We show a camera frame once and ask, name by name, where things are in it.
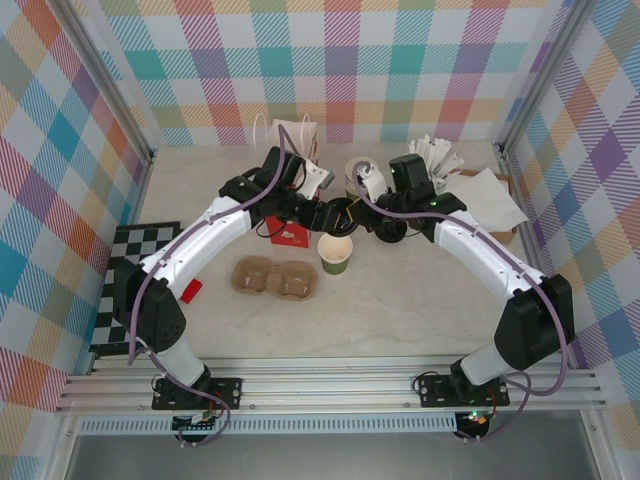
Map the green paper coffee cup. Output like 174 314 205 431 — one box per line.
317 233 354 276

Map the brown cardboard cup carrier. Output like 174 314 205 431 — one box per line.
230 255 321 301

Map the white paper napkin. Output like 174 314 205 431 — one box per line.
439 168 530 235

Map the white red printed paper bag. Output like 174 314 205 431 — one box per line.
253 112 321 250

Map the stack of paper cups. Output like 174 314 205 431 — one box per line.
343 155 381 204

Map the brown cardboard napkin tray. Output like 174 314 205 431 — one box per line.
457 168 519 246

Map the black white checkerboard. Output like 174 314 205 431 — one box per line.
89 221 184 357

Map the left circuit board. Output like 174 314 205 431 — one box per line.
171 410 224 434

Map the circuit board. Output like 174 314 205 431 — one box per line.
455 409 496 440
171 410 224 434

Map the right circuit board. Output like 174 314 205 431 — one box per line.
455 409 496 440

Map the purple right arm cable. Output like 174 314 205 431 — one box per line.
352 162 574 444

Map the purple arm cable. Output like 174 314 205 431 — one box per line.
127 124 301 448
352 162 574 444

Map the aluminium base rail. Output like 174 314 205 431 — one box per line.
54 354 609 415

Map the right aluminium frame post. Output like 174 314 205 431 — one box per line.
494 0 599 161

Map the aluminium frame post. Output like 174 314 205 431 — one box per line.
494 0 599 161
62 0 156 166

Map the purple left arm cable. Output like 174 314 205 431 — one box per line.
127 124 301 448

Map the white slotted cable duct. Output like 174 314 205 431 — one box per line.
77 418 459 435

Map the left aluminium frame post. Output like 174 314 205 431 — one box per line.
62 0 156 166

